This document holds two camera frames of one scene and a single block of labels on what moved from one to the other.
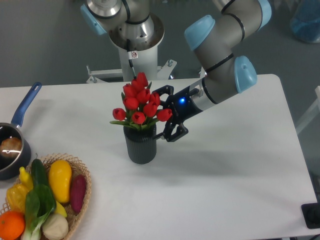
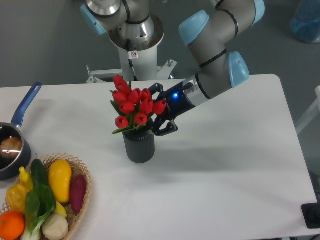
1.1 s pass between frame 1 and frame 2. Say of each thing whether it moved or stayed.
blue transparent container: stayed
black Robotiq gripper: moved
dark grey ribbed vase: stayed
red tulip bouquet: moved
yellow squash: stayed
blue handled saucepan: stayed
